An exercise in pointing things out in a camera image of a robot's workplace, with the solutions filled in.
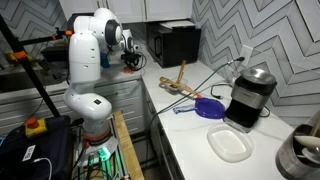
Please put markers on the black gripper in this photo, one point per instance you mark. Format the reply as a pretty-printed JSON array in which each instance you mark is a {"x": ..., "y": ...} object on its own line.
[{"x": 131, "y": 58}]

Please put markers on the orange heart shaped lid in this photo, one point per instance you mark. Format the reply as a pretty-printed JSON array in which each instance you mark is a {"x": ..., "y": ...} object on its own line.
[{"x": 126, "y": 70}]

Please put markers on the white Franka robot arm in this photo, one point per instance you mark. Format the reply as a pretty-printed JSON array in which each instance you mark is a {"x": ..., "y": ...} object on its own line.
[{"x": 83, "y": 60}]

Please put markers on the small clear glass bowl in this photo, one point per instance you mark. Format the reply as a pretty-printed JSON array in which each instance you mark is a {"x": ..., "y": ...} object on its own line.
[{"x": 184, "y": 81}]

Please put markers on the purple plastic lid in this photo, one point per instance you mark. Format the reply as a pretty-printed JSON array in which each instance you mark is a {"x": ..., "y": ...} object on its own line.
[{"x": 210, "y": 108}]

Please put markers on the black coffee maker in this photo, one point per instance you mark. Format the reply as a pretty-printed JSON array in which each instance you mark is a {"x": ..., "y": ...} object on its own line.
[{"x": 246, "y": 100}]

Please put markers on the clear plastic container lid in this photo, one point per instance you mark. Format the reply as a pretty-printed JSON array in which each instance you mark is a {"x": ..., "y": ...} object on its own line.
[{"x": 230, "y": 143}]

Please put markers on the blue bottle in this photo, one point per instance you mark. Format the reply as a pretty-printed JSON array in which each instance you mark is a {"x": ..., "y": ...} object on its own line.
[{"x": 105, "y": 61}]

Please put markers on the black microwave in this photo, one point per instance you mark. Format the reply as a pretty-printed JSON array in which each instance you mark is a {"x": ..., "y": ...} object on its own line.
[{"x": 176, "y": 46}]

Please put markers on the white paper sheet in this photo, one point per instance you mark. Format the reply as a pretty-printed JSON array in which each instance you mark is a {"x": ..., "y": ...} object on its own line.
[{"x": 176, "y": 24}]

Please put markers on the blue and white packet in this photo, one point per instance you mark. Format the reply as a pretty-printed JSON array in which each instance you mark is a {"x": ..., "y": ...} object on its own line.
[{"x": 183, "y": 109}]

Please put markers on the small red piece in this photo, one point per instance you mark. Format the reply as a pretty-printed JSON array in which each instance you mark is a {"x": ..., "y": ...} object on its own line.
[{"x": 199, "y": 96}]

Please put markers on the wooden board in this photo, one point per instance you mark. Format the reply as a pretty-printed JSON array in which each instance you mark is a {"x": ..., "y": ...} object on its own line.
[{"x": 128, "y": 146}]

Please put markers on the black stand with orange clamps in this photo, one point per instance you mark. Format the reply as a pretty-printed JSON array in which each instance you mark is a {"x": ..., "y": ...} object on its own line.
[{"x": 30, "y": 70}]

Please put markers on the red emergency stop button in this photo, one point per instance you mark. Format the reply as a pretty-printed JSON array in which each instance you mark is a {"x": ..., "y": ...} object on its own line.
[{"x": 36, "y": 128}]

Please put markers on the white label tag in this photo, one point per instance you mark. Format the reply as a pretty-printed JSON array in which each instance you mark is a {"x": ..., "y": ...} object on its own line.
[{"x": 29, "y": 153}]

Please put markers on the black bag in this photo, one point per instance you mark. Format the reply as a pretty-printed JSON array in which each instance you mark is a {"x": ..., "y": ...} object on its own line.
[{"x": 20, "y": 150}]

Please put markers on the steel utensil holder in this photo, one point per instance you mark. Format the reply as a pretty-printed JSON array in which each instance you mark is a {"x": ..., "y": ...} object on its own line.
[{"x": 290, "y": 160}]

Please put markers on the white spoon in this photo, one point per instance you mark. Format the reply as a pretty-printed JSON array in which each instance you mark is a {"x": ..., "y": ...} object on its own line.
[{"x": 306, "y": 140}]

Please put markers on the wooden spoon in holder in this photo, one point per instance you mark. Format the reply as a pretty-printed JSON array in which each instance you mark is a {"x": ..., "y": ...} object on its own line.
[{"x": 316, "y": 128}]

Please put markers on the white wall outlet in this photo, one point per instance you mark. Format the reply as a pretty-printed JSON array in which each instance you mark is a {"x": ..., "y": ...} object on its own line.
[{"x": 246, "y": 55}]

